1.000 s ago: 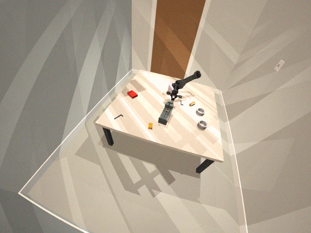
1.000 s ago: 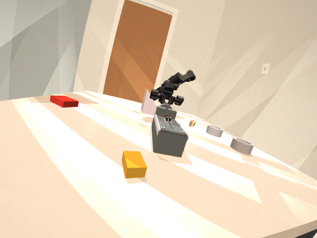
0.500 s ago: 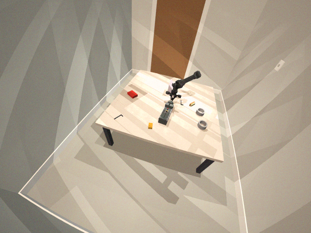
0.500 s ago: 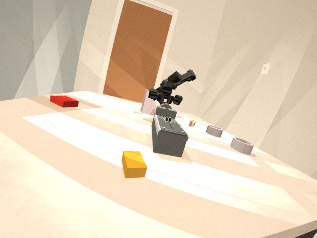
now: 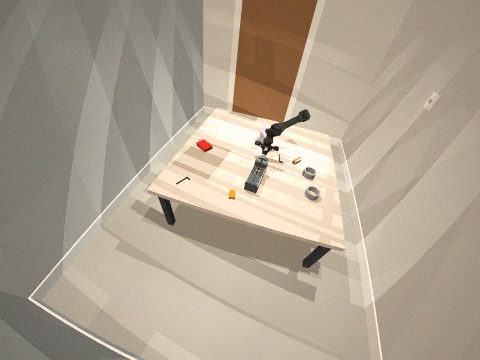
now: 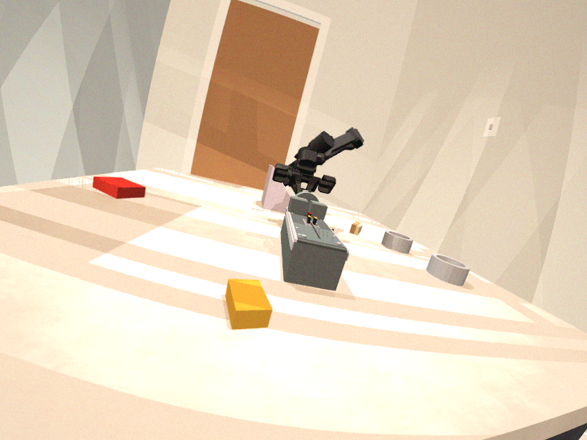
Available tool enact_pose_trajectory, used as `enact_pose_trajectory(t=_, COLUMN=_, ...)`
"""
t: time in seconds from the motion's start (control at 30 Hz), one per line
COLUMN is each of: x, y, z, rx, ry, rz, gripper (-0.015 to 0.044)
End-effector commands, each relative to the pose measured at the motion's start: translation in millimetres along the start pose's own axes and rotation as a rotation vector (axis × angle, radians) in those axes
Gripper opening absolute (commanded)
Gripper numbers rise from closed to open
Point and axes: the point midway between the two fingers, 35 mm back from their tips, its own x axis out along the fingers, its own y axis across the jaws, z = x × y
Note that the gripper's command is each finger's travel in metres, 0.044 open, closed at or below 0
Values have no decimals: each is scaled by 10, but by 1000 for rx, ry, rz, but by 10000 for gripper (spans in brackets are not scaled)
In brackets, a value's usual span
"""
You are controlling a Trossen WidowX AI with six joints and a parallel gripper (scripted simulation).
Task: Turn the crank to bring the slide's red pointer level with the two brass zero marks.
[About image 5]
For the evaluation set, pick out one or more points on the grey short cylinder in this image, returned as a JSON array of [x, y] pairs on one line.
[[307, 175], [314, 189]]

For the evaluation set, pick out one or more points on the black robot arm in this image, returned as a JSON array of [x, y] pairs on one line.
[[276, 129]]

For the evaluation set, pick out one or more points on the red rectangular block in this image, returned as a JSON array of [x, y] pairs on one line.
[[204, 145]]

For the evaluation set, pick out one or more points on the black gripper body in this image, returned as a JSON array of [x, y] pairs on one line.
[[267, 145]]

